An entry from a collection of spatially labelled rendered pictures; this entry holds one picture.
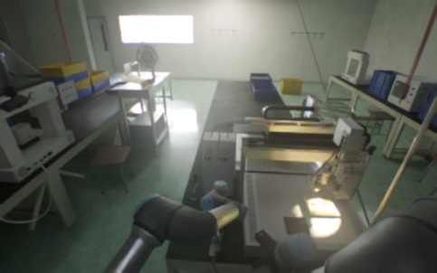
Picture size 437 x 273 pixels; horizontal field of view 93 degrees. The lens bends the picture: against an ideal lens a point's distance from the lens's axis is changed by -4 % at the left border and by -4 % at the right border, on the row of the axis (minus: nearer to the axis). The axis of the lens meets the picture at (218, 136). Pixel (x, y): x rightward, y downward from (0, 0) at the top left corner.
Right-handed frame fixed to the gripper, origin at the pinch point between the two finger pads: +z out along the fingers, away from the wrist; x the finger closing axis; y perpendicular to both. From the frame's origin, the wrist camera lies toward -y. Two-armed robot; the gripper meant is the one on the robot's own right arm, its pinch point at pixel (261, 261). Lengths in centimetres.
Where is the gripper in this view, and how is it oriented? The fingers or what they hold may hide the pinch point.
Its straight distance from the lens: 105.3
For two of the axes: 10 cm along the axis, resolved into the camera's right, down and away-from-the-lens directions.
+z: -1.8, 6.3, 7.6
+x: 8.6, -2.7, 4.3
